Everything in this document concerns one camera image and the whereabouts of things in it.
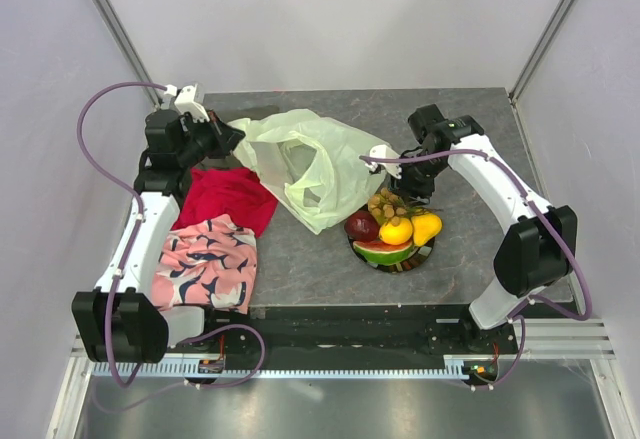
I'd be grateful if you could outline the green avocado print plastic bag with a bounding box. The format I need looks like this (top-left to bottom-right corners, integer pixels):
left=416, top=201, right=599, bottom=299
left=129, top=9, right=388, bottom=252
left=230, top=109, right=388, bottom=235

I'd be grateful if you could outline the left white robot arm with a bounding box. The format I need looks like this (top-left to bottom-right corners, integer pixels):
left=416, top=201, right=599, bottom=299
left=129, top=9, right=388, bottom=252
left=71, top=110, right=245, bottom=363

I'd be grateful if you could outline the olive green cloth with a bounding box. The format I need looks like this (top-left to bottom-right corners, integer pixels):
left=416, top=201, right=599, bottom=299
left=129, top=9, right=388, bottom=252
left=196, top=105, right=281, bottom=171

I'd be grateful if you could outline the brown fake longan bunch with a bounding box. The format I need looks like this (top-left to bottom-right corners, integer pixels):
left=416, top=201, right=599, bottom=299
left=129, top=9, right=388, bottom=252
left=367, top=188, right=429, bottom=226

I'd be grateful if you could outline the left aluminium frame post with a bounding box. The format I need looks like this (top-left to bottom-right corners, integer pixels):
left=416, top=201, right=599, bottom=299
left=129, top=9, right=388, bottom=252
left=92, top=0, right=151, bottom=82

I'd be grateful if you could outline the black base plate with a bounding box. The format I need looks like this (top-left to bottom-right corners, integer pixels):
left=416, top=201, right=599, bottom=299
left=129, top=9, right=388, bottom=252
left=164, top=302, right=518, bottom=360

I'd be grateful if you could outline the right aluminium frame post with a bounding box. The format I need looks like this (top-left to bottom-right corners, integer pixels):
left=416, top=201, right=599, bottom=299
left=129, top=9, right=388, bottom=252
left=508, top=0, right=578, bottom=105

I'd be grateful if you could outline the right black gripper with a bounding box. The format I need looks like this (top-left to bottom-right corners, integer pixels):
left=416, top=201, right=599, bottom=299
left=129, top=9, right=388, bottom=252
left=388, top=150, right=447, bottom=210

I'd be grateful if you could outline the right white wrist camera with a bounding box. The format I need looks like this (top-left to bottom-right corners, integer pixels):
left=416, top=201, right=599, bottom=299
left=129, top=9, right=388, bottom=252
left=365, top=144, right=402, bottom=179

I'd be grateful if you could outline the yellow fake pepper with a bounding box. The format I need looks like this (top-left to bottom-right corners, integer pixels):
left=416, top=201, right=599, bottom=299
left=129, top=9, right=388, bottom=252
left=411, top=213, right=443, bottom=247

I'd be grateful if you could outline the pink shark print cloth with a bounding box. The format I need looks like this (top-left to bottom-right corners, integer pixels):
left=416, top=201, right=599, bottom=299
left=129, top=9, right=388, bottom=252
left=151, top=214, right=258, bottom=314

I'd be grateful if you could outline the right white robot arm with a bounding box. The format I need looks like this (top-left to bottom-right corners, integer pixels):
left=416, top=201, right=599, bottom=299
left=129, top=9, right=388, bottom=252
left=392, top=105, right=582, bottom=353

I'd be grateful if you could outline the brown rimmed ceramic plate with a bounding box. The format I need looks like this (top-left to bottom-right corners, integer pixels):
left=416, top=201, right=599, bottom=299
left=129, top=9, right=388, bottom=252
left=347, top=236, right=436, bottom=273

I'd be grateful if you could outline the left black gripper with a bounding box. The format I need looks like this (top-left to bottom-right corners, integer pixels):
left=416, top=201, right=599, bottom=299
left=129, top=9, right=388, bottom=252
left=177, top=109, right=245, bottom=168

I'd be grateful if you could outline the fake watermelon slice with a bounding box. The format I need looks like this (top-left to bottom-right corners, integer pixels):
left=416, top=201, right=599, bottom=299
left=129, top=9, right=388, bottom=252
left=351, top=240, right=415, bottom=266

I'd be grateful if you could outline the yellow fake fruit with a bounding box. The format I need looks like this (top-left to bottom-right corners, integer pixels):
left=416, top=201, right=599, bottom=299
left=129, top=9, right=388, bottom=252
left=379, top=217, right=413, bottom=245

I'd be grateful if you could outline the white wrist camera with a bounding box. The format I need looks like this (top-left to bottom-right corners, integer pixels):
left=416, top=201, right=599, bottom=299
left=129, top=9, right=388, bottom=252
left=161, top=83, right=210, bottom=123
left=365, top=144, right=402, bottom=179

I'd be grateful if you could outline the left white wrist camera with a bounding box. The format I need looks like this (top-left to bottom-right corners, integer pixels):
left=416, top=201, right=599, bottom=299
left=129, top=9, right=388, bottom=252
left=161, top=83, right=210, bottom=123

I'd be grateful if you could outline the grey slotted cable duct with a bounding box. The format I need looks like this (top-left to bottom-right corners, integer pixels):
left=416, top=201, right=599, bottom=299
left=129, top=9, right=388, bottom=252
left=92, top=356, right=499, bottom=379

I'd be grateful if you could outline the red cloth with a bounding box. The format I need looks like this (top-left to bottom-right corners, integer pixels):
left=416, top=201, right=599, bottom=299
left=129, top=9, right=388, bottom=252
left=172, top=167, right=278, bottom=237

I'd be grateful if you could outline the aluminium frame post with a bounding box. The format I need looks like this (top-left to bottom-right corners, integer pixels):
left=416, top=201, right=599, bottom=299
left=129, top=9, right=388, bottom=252
left=508, top=0, right=578, bottom=105
left=92, top=0, right=151, bottom=82

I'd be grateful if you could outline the dark red fake apple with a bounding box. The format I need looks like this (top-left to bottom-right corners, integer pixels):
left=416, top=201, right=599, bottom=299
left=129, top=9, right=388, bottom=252
left=344, top=210, right=380, bottom=242

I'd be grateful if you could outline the yellow fake starfruit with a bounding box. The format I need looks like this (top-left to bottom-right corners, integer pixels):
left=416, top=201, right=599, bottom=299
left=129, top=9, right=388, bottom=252
left=368, top=195, right=381, bottom=211

